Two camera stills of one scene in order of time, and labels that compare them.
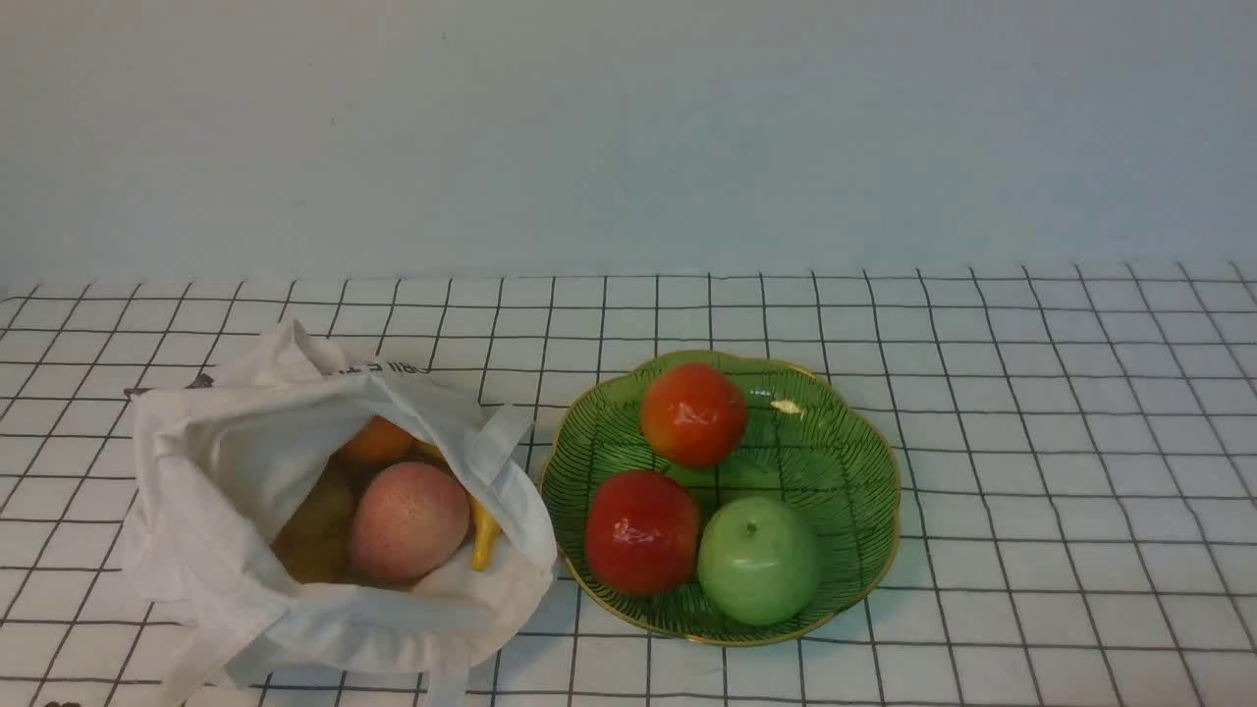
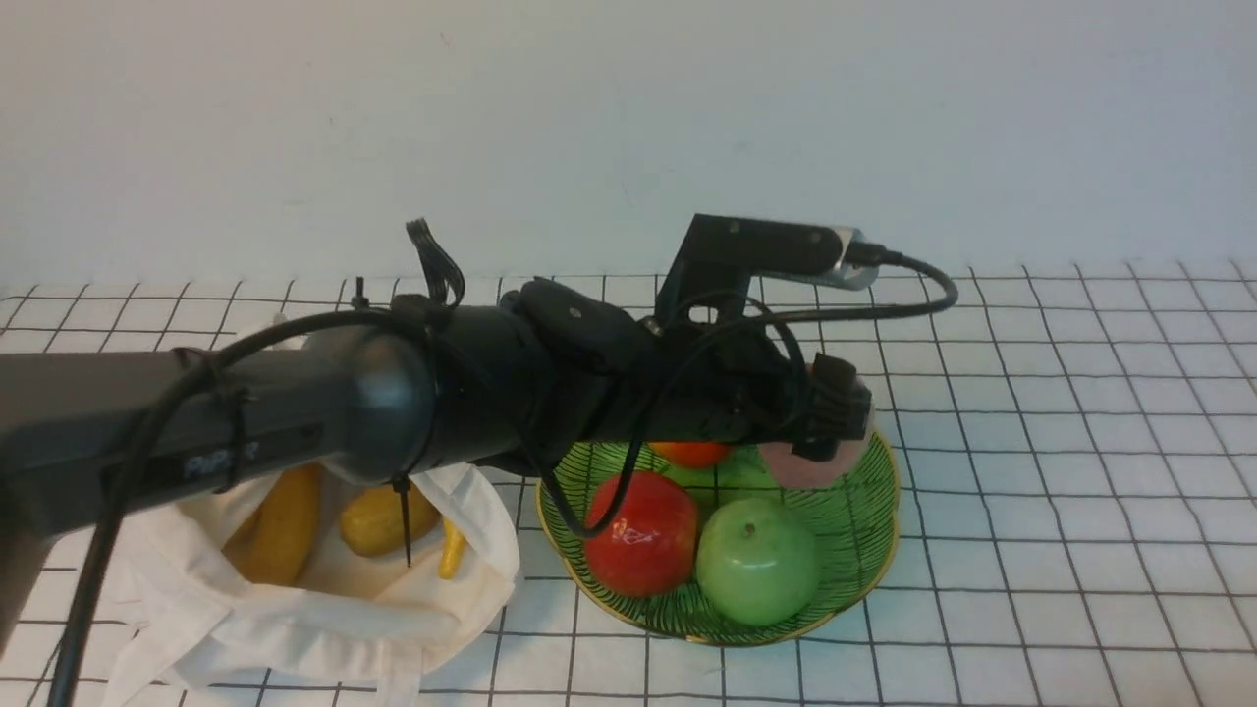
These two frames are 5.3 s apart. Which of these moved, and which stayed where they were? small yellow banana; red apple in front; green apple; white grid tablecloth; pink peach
Moved: small yellow banana; pink peach
Stayed: green apple; red apple in front; white grid tablecloth
